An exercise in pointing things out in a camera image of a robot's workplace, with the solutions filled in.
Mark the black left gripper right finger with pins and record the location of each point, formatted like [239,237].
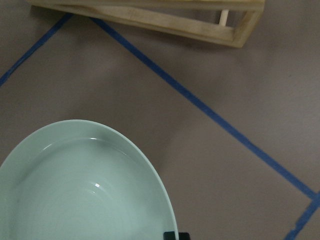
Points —
[184,236]

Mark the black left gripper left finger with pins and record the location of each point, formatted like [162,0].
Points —
[169,235]

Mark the pale green plate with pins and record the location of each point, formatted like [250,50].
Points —
[82,180]

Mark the wooden dish rack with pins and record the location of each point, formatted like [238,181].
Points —
[237,20]

